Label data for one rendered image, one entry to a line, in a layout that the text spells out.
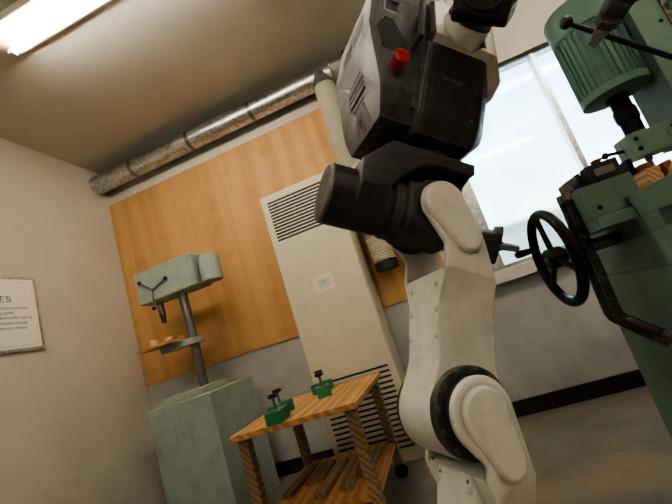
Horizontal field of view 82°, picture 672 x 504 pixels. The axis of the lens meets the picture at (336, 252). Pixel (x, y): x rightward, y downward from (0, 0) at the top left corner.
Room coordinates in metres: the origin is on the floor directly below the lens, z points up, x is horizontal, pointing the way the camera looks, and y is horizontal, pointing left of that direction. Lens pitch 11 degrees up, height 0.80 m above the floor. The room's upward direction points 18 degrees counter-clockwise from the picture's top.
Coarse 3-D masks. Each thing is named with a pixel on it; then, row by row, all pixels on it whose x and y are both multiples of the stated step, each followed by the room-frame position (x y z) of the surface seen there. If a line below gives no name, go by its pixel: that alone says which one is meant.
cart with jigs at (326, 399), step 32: (320, 384) 1.99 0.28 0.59; (352, 384) 2.07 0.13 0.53; (288, 416) 1.72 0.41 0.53; (320, 416) 1.61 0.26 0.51; (352, 416) 1.61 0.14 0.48; (384, 416) 2.16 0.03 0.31; (384, 448) 2.08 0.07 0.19; (256, 480) 1.70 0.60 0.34; (320, 480) 1.93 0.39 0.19; (352, 480) 1.78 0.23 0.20; (384, 480) 1.75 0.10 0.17
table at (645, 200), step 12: (660, 180) 0.85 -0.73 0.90; (636, 192) 0.94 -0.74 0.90; (648, 192) 0.90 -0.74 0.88; (660, 192) 0.87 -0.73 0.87; (636, 204) 0.96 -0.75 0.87; (648, 204) 0.92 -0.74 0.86; (660, 204) 0.89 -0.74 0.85; (612, 216) 0.98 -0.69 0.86; (624, 216) 0.98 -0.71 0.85; (636, 216) 0.97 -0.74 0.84; (588, 228) 1.04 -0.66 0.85; (600, 228) 0.99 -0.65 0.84
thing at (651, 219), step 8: (664, 208) 0.90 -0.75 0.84; (640, 216) 0.97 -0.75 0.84; (648, 216) 0.94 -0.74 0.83; (656, 216) 0.92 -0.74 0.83; (664, 216) 0.90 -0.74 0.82; (624, 224) 1.05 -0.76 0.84; (632, 224) 1.01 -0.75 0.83; (640, 224) 0.98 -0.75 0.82; (648, 224) 0.96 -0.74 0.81; (656, 224) 0.93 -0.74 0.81; (664, 224) 0.91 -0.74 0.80; (600, 232) 1.17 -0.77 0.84; (608, 232) 1.13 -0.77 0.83; (624, 232) 1.06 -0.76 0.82; (632, 232) 1.03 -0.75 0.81; (640, 232) 1.00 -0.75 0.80
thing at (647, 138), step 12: (636, 132) 1.05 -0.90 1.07; (648, 132) 1.04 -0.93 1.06; (660, 132) 1.04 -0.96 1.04; (624, 144) 1.07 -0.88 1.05; (636, 144) 1.05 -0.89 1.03; (648, 144) 1.05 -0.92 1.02; (660, 144) 1.04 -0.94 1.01; (624, 156) 1.09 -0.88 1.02; (636, 156) 1.05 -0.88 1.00; (648, 156) 1.07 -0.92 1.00
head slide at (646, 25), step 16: (640, 0) 0.99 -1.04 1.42; (656, 0) 0.99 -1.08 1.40; (640, 16) 1.00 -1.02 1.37; (656, 16) 0.99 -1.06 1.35; (640, 32) 1.00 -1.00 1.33; (656, 32) 0.99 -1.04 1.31; (656, 48) 1.00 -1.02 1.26; (656, 64) 1.00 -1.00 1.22; (656, 80) 1.03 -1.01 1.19; (640, 96) 1.11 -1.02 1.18; (656, 96) 1.06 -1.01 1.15; (656, 112) 1.08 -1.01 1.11
